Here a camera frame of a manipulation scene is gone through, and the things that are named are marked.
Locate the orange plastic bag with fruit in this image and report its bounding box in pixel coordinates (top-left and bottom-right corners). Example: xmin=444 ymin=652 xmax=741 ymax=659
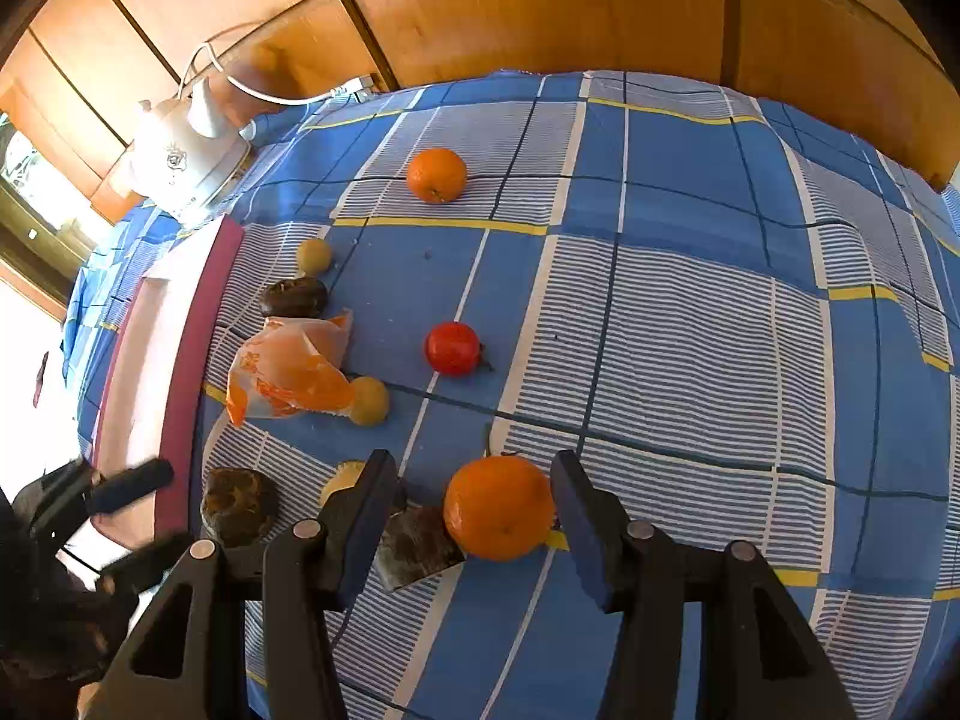
xmin=226 ymin=309 xmax=353 ymax=427

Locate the red cherry tomato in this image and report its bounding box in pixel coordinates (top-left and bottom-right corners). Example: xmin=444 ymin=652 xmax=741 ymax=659
xmin=423 ymin=322 xmax=491 ymax=377

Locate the large orange mandarin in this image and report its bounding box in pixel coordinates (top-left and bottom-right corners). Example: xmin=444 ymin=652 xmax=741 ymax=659
xmin=443 ymin=455 xmax=556 ymax=562

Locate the cut fruit half yellow flesh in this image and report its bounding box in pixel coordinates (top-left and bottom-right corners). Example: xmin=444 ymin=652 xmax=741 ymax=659
xmin=319 ymin=460 xmax=364 ymax=507

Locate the small yellow-green longan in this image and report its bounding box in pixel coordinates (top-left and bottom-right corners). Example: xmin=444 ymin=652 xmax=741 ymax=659
xmin=296 ymin=238 xmax=334 ymax=278

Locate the wrinkled brown passion fruit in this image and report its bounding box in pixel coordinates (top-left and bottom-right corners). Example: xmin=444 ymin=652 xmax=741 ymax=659
xmin=200 ymin=468 xmax=280 ymax=548

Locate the pink shallow cardboard tray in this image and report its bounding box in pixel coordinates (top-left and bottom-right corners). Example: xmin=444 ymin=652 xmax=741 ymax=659
xmin=93 ymin=216 xmax=244 ymax=550

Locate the white kettle power cable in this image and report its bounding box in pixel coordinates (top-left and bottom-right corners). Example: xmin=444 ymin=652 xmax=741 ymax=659
xmin=172 ymin=40 xmax=378 ymax=109

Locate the wooden glass door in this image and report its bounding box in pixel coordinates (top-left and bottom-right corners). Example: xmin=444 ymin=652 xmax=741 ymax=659
xmin=2 ymin=112 xmax=112 ymax=307

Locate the blue plaid tablecloth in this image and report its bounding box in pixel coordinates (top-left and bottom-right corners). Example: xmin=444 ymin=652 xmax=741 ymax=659
xmin=60 ymin=68 xmax=960 ymax=720

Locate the dark brown passion fruit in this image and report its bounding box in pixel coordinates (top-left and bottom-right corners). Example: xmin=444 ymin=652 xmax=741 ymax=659
xmin=260 ymin=277 xmax=329 ymax=319

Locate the small orange mandarin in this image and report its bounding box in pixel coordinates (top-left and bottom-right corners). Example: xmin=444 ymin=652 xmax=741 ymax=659
xmin=405 ymin=148 xmax=469 ymax=203

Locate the white ceramic electric kettle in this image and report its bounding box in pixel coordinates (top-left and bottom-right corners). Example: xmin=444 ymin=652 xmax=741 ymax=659
xmin=107 ymin=78 xmax=251 ymax=229

